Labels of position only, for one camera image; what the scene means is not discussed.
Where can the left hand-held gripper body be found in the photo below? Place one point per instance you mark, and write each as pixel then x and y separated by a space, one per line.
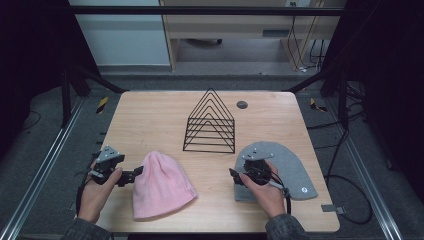
pixel 108 160

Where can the light wooden desk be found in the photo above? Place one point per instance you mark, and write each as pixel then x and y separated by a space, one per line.
pixel 233 25

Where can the black curtain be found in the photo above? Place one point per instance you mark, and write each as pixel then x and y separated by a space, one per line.
pixel 30 50
pixel 390 66

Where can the aluminium floor rail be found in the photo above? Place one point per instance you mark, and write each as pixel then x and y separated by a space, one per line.
pixel 366 176
pixel 40 173

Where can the grey felt hat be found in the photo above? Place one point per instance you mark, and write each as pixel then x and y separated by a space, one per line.
pixel 293 173

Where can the white cabinet panel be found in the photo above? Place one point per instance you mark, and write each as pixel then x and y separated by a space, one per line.
pixel 123 40

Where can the person's left hand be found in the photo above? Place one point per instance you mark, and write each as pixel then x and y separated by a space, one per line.
pixel 96 196

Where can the pink knit beanie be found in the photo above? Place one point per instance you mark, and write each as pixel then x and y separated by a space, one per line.
pixel 161 186

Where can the person's right hand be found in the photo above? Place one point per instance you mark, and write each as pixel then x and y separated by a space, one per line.
pixel 266 196

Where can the white wall socket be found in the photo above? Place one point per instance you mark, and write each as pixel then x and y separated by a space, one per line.
pixel 298 3

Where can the black horizontal frame bar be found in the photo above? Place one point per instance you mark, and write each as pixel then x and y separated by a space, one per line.
pixel 200 10

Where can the black frame leg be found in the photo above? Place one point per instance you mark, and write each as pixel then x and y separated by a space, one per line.
pixel 71 86
pixel 336 83

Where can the yellow black striped tape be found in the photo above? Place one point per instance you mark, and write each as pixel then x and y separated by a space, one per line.
pixel 102 105
pixel 315 104

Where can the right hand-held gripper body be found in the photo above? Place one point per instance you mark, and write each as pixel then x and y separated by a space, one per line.
pixel 257 168

